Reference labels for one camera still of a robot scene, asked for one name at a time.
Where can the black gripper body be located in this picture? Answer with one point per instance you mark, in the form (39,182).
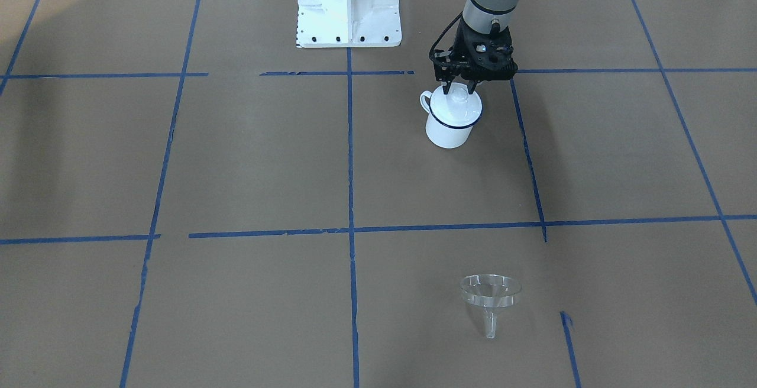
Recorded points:
(442,66)

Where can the white mug lid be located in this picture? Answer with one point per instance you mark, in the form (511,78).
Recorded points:
(458,109)

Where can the clear plastic funnel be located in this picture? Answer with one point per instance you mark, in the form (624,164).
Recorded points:
(490,293)

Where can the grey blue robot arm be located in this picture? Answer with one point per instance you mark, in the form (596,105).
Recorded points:
(484,16)

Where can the white enamel mug blue rim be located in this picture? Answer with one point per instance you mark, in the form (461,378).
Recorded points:
(440,135)

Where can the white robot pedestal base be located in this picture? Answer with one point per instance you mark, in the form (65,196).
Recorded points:
(348,23)

